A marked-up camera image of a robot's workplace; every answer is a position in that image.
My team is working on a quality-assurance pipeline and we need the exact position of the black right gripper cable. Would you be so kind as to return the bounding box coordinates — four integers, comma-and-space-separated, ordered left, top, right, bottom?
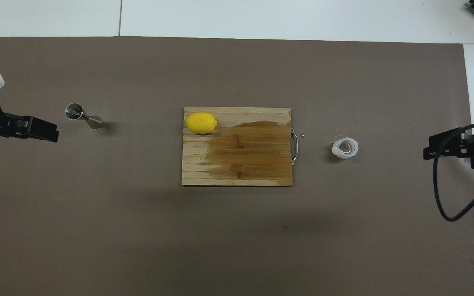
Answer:
432, 122, 474, 222

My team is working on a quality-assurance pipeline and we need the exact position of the small clear plastic cup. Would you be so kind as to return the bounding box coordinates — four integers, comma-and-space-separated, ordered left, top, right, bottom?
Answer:
331, 137, 360, 160

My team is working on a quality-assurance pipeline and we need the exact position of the wooden cutting board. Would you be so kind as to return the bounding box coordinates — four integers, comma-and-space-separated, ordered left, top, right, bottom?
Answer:
181, 106, 299, 187

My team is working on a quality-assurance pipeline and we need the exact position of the steel double jigger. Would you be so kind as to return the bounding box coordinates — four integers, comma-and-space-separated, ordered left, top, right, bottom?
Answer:
65, 102, 103, 130

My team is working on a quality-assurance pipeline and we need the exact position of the brown table mat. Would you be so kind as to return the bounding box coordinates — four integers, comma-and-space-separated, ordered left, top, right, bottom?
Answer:
0, 36, 474, 296

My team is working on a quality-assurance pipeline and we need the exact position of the yellow lemon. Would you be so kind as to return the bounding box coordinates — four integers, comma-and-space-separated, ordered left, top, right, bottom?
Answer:
184, 112, 218, 134

